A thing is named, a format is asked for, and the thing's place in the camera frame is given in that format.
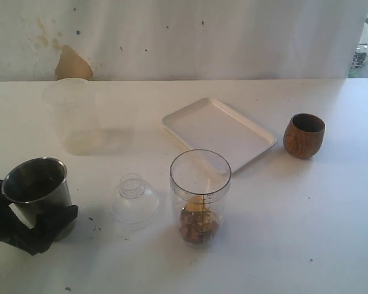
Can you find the clear plastic shaker body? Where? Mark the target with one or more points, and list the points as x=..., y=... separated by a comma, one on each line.
x=199, y=180

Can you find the translucent plastic measuring cup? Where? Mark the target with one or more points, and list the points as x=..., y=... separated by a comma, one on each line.
x=71, y=105

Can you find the stainless steel cup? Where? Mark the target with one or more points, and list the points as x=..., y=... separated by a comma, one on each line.
x=38, y=186

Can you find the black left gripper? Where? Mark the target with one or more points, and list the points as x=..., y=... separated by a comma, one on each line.
x=39, y=238

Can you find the tan wooden pieces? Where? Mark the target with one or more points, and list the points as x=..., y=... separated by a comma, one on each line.
x=198, y=224

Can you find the white rectangular tray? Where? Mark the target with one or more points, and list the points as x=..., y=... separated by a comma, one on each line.
x=210, y=124

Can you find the brown wooden cup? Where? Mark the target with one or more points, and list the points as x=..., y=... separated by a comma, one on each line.
x=304, y=135

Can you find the clear dome shaker lid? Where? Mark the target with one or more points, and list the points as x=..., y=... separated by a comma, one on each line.
x=134, y=204

